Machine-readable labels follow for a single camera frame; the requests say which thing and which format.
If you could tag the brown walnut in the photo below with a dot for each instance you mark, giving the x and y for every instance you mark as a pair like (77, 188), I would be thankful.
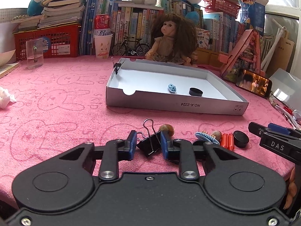
(167, 130)
(216, 135)

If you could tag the red drink can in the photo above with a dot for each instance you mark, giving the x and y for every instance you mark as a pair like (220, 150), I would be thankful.
(102, 24)

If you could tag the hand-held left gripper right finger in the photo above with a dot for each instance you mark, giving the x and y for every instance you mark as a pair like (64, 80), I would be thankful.
(164, 146)

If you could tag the small red plastic basket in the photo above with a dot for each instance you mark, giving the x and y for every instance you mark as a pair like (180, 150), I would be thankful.
(221, 6)

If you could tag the blue toothed hair clip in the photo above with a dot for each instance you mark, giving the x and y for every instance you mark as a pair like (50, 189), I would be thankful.
(208, 137)

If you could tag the blue carton box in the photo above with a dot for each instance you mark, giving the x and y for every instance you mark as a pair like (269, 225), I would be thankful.
(255, 14)

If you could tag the blue and white plush toy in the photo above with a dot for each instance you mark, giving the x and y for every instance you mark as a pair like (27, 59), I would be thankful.
(35, 1)

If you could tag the small black binder clip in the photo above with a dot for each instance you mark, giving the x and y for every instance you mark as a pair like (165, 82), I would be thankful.
(116, 65)

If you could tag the green grid cutting mat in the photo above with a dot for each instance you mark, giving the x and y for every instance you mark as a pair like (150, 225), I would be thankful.
(9, 15)

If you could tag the white cardboard box tray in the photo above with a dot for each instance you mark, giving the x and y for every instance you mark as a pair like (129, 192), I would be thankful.
(164, 80)

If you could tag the flat lying book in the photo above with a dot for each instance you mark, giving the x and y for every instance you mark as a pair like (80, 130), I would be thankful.
(8, 69)

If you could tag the white plastic pipes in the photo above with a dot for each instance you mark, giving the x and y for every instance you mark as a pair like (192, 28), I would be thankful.
(274, 42)

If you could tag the small blue plastic charm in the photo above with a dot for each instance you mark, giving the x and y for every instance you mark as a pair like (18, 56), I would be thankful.
(172, 88)

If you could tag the colourful printed card box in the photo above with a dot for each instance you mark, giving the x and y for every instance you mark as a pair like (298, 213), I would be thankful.
(203, 37)

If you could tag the white cartoon paper cup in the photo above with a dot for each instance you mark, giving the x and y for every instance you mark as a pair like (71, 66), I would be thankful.
(103, 47)

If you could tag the stack of worn books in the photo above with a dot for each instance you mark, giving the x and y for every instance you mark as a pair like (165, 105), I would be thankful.
(63, 7)

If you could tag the person's right hand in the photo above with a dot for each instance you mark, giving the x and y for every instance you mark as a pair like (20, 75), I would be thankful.
(291, 188)

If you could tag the large black binder clip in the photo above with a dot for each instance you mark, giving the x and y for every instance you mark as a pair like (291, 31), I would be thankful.
(150, 143)

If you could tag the clear plastic folder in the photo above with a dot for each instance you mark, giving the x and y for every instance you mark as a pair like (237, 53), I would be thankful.
(285, 82)

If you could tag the brown haired doll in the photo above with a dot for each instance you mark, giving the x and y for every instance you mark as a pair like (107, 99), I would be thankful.
(172, 37)

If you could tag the large red plastic basket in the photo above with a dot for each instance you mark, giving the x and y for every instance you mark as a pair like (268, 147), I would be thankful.
(61, 40)

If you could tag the clear glass mug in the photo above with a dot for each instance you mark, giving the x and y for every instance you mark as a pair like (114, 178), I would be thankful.
(34, 54)

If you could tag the crumpled white tissue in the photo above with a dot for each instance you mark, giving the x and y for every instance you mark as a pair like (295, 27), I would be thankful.
(6, 97)

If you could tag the wooden clipboard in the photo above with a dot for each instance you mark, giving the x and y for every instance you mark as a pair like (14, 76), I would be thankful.
(282, 51)

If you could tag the orange cardboard boxes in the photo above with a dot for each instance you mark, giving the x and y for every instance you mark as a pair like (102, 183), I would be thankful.
(211, 55)

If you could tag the black smartphone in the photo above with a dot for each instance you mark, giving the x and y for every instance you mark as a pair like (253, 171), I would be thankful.
(252, 82)

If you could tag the black toy bicycle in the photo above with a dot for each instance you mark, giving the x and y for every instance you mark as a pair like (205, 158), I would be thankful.
(130, 47)

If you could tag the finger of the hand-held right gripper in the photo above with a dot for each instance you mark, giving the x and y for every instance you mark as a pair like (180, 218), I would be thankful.
(256, 128)
(278, 129)

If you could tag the row of upright books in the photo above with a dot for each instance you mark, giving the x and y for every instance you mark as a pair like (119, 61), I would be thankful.
(131, 21)

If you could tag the pink printed stand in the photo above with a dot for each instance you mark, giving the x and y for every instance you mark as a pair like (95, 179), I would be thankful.
(244, 49)

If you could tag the black bottle cap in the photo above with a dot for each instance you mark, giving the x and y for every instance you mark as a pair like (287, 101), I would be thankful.
(196, 91)
(241, 139)

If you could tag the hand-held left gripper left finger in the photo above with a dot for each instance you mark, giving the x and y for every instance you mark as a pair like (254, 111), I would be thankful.
(132, 143)

